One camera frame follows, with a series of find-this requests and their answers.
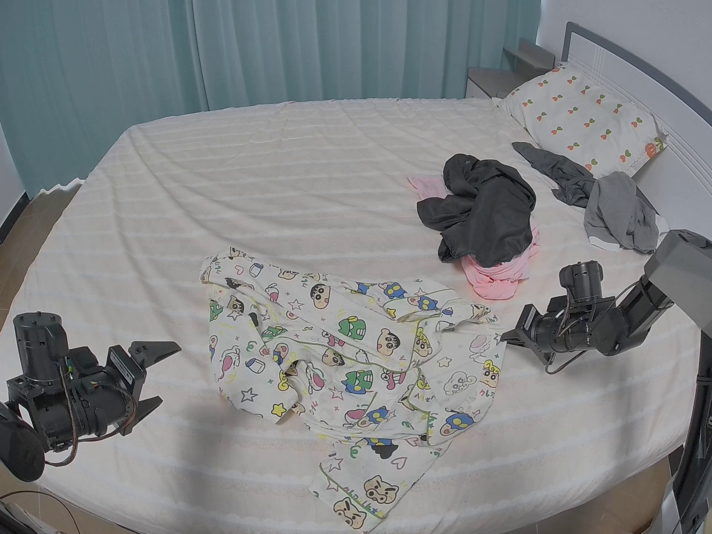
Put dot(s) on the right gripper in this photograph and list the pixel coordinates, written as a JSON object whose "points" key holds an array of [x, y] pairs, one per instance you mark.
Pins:
{"points": [[542, 331]]}

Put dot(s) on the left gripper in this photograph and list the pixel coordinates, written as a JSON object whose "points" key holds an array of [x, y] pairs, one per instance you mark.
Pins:
{"points": [[105, 409]]}

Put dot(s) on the white printed pyjama top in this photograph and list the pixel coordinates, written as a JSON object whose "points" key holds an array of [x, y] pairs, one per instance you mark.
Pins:
{"points": [[334, 354]]}

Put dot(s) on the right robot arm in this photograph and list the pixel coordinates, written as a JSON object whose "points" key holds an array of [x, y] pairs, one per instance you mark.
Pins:
{"points": [[678, 265]]}

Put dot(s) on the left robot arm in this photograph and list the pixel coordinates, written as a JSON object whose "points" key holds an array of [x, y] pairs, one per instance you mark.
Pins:
{"points": [[39, 342]]}

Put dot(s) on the bed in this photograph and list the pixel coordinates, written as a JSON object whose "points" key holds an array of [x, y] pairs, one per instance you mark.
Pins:
{"points": [[250, 187]]}

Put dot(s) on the pink garment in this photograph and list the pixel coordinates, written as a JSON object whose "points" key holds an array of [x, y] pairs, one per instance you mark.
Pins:
{"points": [[495, 281]]}

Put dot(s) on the black garment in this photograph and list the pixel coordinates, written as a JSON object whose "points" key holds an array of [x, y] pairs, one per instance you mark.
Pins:
{"points": [[495, 214]]}

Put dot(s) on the white printed pillow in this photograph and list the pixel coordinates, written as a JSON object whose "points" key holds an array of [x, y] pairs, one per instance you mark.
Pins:
{"points": [[584, 109]]}

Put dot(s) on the grey bedside table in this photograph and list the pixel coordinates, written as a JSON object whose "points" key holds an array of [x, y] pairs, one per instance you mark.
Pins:
{"points": [[489, 81]]}

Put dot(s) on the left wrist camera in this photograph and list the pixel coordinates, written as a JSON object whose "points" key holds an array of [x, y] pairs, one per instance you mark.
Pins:
{"points": [[83, 362]]}

